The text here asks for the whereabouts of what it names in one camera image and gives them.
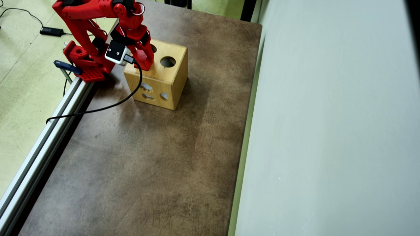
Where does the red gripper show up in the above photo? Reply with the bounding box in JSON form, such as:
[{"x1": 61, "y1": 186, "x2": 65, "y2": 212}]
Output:
[{"x1": 111, "y1": 15, "x2": 155, "y2": 66}]

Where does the wooden shape sorter box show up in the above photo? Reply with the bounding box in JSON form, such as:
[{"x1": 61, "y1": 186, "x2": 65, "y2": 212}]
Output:
[{"x1": 123, "y1": 36, "x2": 188, "y2": 110}]

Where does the black furniture leg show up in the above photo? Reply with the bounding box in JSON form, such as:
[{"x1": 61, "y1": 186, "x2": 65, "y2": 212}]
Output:
[
  {"x1": 241, "y1": 0, "x2": 257, "y2": 23},
  {"x1": 164, "y1": 0, "x2": 192, "y2": 10}
]

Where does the blue bar clamp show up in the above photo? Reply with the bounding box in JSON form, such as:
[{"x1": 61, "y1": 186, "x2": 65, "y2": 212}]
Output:
[{"x1": 53, "y1": 60, "x2": 82, "y2": 84}]

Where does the black power adapter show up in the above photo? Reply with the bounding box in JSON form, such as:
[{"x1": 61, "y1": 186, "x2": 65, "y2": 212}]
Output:
[{"x1": 40, "y1": 27, "x2": 64, "y2": 37}]

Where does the black camera cable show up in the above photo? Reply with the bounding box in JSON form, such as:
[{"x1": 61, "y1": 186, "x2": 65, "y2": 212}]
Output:
[{"x1": 45, "y1": 55, "x2": 143, "y2": 124}]

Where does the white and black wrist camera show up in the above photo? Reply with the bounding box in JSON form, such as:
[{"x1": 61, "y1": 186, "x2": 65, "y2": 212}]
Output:
[{"x1": 105, "y1": 40, "x2": 128, "y2": 65}]

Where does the black adapter cable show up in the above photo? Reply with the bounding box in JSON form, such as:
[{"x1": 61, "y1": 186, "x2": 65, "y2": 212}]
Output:
[{"x1": 0, "y1": 7, "x2": 44, "y2": 28}]

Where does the aluminium profile rail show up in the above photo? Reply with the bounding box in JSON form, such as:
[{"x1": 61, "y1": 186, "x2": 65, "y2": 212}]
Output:
[{"x1": 0, "y1": 77, "x2": 95, "y2": 236}]

